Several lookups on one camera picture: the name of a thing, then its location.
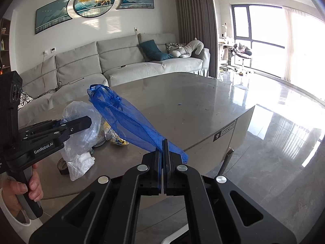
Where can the white desk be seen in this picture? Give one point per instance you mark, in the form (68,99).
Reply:
(224,48)

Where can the blue mesh bag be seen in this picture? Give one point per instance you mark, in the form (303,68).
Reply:
(127,117)

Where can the grey curtain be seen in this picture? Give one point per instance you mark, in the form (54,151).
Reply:
(195,17)

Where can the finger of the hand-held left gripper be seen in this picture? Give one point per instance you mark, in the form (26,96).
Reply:
(43,125)
(76,127)

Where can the yellow snack wrapper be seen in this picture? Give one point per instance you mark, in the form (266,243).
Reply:
(118,139)

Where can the grey plush toy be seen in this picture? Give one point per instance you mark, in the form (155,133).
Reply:
(189,48)

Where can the white sheer curtain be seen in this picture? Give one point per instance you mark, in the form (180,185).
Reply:
(304,50)

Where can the black white floral pillow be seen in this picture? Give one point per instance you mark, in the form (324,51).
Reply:
(174,46)
(25,99)

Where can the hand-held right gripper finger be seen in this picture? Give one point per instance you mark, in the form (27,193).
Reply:
(165,162)
(159,162)

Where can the teal pillow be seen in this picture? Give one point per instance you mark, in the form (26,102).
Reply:
(152,50)

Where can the person's left hand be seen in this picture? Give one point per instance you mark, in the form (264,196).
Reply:
(15,193)

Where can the round teal gold wall painting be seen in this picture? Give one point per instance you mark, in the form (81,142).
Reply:
(94,1)

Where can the wooden wall shelf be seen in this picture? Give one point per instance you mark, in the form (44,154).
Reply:
(4,45)

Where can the person's left forearm white sleeve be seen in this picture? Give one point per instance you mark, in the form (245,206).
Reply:
(10,228)

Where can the clear plastic bag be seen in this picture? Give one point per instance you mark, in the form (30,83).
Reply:
(86,137)

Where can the white table label sticker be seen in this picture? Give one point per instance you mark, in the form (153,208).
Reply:
(226,131)

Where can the white swivel chair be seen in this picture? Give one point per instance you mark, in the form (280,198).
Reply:
(242,53)

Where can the dark tape roll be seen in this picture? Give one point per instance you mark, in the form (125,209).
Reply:
(62,167)

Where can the grey fabric sofa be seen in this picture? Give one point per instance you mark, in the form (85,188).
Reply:
(81,63)

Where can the crescent teal wall painting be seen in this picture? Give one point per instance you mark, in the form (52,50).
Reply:
(52,15)

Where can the crumpled white tissue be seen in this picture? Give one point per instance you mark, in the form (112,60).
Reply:
(78,165)

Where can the black framed window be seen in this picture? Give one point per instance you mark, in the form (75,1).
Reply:
(264,22)

